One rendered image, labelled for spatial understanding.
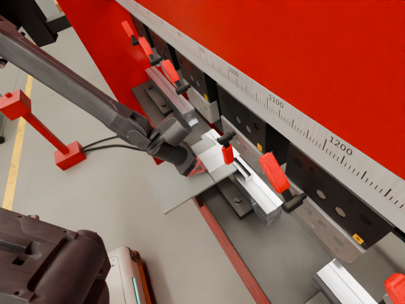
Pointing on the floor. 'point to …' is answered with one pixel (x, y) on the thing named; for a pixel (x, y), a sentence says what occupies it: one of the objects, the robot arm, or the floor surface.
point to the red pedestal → (19, 108)
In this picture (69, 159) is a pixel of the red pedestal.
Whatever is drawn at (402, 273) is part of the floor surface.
